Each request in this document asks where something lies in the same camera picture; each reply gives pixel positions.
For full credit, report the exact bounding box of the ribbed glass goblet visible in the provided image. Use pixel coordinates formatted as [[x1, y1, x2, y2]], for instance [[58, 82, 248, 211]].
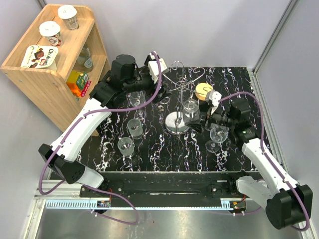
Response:
[[182, 99, 200, 123]]

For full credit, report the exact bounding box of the frosted short goblet front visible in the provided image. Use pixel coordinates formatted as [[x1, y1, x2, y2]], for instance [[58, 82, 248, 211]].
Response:
[[117, 137, 135, 157]]

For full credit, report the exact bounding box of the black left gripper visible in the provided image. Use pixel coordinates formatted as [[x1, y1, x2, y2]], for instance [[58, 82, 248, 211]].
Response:
[[124, 57, 172, 103]]

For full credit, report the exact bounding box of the clear patterned short goblet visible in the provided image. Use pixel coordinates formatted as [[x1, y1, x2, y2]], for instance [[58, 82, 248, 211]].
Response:
[[127, 119, 143, 139]]

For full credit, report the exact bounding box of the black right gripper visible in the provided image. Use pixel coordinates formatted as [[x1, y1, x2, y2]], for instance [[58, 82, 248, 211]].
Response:
[[185, 100, 236, 134]]

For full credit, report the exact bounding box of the white lidded yogurt cup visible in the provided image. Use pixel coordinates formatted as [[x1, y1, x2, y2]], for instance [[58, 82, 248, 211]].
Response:
[[39, 21, 63, 47]]

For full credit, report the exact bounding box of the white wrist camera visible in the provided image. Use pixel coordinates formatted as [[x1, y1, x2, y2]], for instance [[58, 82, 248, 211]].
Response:
[[205, 90, 222, 114], [144, 53, 168, 83]]

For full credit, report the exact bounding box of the clear cup white lid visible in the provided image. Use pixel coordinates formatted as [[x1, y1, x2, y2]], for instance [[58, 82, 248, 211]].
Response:
[[57, 5, 79, 30]]

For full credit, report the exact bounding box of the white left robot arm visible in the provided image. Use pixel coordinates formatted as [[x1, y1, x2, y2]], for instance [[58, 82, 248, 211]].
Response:
[[38, 52, 168, 197]]

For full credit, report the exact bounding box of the glass bottle on shelf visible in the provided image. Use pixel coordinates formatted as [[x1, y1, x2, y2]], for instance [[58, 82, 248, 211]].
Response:
[[76, 44, 94, 72]]

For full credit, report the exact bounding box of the red packaged item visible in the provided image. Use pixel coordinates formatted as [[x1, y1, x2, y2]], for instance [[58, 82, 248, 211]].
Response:
[[80, 81, 91, 97]]

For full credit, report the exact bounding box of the clear smooth wine glass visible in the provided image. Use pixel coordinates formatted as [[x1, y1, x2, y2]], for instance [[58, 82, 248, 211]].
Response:
[[129, 91, 146, 120]]

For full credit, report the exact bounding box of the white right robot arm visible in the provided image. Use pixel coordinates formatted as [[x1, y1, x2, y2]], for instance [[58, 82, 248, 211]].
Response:
[[186, 98, 313, 232]]

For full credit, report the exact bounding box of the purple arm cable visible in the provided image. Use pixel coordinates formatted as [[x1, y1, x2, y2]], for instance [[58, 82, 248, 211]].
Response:
[[219, 91, 311, 232], [38, 51, 164, 225]]

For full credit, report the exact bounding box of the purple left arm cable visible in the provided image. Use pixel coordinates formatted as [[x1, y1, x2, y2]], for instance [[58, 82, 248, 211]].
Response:
[[38, 51, 164, 225]]

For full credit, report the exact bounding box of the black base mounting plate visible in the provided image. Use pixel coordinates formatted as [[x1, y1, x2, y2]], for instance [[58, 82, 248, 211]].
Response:
[[79, 170, 257, 209]]

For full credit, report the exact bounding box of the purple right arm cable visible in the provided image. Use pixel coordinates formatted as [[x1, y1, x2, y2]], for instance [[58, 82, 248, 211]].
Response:
[[219, 91, 311, 232]]

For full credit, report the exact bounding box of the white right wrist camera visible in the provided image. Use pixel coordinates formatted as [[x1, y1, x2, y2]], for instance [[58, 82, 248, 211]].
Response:
[[205, 90, 222, 114]]

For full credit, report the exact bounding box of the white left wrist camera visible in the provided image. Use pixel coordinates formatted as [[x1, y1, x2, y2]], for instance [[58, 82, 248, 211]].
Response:
[[144, 53, 168, 83]]

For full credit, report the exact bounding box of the orange juice carton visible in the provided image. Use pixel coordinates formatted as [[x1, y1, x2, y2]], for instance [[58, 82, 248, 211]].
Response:
[[66, 71, 89, 97]]

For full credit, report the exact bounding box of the Chobani yogurt cup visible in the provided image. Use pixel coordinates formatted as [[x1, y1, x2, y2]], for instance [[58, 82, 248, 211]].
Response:
[[20, 45, 59, 71]]

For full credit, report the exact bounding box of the wooden shelf unit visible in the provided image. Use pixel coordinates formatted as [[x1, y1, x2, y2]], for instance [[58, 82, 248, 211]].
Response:
[[1, 4, 110, 131]]

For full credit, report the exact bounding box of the chrome wine glass rack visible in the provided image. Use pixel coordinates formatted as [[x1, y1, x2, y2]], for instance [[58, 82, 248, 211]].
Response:
[[165, 61, 205, 135]]

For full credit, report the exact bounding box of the clear wine glass right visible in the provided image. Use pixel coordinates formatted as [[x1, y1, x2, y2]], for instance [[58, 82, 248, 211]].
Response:
[[205, 124, 229, 153]]

